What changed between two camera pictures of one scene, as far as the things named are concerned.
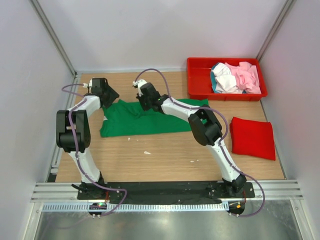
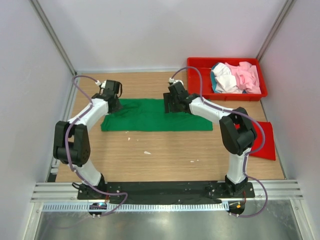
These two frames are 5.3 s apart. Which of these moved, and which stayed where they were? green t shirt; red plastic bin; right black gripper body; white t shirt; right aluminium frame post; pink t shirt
Moved: green t shirt; right black gripper body
Stayed: white t shirt; right aluminium frame post; pink t shirt; red plastic bin
